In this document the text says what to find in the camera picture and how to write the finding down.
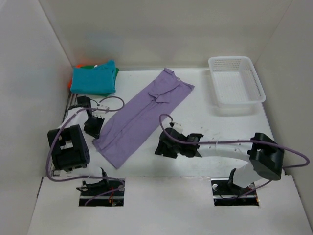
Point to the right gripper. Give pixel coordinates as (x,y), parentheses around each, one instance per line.
(167,146)

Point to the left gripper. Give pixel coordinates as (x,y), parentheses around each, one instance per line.
(92,126)

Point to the lilac t shirt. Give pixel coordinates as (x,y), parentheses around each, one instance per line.
(130,127)

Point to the teal t shirt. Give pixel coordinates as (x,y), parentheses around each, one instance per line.
(100,79)

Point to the green t shirt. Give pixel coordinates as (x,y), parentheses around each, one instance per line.
(91,67)

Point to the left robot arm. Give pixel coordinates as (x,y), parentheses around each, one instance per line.
(69,147)

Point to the white laundry basket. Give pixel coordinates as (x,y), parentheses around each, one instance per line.
(235,81)

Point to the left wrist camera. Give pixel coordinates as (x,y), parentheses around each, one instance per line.
(103,108)

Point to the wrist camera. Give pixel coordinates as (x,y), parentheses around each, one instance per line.
(176,126)
(103,108)

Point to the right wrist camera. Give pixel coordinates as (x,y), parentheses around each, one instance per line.
(176,126)

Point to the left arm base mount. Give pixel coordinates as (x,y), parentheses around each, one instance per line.
(102,193)

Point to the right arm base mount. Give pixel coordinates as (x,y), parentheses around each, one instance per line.
(229,194)

